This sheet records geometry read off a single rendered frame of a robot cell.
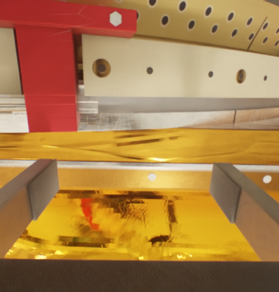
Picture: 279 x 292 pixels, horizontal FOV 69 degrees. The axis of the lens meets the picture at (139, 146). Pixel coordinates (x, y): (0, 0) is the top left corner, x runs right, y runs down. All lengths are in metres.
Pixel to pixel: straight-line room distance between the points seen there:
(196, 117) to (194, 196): 0.11
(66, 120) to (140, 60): 0.08
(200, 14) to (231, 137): 0.15
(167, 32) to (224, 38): 0.08
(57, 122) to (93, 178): 0.13
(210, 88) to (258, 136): 0.11
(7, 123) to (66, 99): 0.09
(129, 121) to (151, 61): 0.08
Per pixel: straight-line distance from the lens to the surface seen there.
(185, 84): 0.21
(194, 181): 0.29
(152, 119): 0.24
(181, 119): 0.26
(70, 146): 0.27
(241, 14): 0.30
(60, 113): 0.17
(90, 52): 0.18
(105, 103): 0.24
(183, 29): 0.26
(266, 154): 0.31
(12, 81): 0.19
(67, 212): 0.29
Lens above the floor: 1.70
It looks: 17 degrees up
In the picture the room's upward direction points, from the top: 178 degrees counter-clockwise
